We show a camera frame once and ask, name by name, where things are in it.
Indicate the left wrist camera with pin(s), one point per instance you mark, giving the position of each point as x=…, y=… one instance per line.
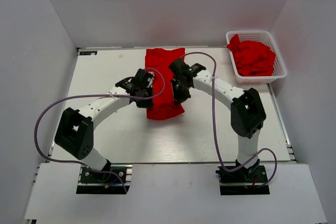
x=141, y=80

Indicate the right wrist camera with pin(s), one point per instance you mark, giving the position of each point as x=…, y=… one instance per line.
x=183, y=68

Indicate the red t shirt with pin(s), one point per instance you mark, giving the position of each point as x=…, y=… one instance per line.
x=252, y=58
x=163, y=105

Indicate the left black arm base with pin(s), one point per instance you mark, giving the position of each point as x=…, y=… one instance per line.
x=93, y=183

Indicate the white plastic basket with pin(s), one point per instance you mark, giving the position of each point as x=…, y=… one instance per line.
x=267, y=39

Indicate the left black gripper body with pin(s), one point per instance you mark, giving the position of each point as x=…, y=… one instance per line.
x=146, y=103

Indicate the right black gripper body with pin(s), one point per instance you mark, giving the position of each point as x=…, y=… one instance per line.
x=180, y=93

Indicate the red t shirt in basket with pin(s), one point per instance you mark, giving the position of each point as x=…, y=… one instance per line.
x=252, y=58

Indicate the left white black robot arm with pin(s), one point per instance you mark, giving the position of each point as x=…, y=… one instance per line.
x=75, y=132

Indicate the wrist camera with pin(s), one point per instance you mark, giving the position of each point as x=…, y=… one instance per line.
x=141, y=80
x=183, y=68

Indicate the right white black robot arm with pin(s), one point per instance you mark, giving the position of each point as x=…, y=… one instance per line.
x=247, y=113

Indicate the dark label sticker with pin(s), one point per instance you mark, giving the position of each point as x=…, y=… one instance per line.
x=88, y=53

